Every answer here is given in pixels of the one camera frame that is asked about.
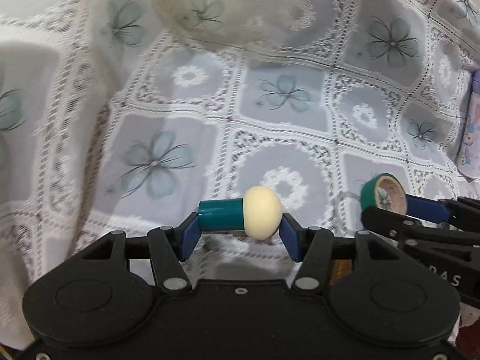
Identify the purple thermos bottle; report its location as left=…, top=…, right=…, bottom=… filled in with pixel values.
left=456, top=71, right=480, bottom=179

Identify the green washi tape roll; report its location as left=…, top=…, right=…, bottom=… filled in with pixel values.
left=360, top=173, right=408, bottom=215

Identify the white lace floral sofa cover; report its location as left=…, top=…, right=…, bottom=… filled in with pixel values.
left=1, top=0, right=479, bottom=350

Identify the teal cream mushroom toy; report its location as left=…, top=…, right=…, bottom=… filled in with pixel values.
left=198, top=185, right=283, bottom=241

